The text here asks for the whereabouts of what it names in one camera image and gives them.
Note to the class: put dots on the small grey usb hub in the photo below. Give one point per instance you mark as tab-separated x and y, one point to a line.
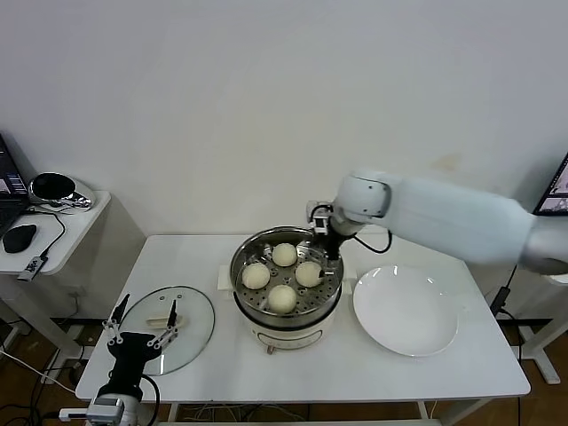
32	270

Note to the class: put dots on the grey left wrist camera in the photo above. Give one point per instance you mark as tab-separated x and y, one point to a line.
105	407

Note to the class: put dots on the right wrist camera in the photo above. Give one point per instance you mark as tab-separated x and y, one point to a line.
320	222

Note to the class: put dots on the cream electric cooker pot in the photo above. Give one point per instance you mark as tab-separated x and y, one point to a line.
288	339

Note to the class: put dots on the shiny chrome helmet object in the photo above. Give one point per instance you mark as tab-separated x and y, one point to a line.
53	191

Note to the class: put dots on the stainless steel steamer basket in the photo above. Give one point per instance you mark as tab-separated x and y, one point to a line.
319	297

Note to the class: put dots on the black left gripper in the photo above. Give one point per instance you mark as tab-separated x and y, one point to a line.
131	355

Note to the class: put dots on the white table leg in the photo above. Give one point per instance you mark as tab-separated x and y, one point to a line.
422	410
173	412

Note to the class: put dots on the white steamed baozi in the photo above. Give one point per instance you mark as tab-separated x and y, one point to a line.
255	275
307	273
282	298
284	254

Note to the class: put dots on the round glass pot lid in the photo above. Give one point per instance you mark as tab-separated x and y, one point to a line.
195	319

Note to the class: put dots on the open dark laptop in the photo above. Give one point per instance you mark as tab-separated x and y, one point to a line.
557	195
9	208

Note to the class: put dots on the round white plate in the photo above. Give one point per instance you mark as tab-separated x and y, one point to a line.
373	284

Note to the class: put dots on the black computer mouse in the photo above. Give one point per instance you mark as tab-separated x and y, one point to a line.
18	239

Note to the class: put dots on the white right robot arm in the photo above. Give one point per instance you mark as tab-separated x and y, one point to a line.
444	217

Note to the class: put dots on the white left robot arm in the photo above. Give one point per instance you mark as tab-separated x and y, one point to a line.
131	410

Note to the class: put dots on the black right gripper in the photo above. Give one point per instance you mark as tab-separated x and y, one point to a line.
333	242

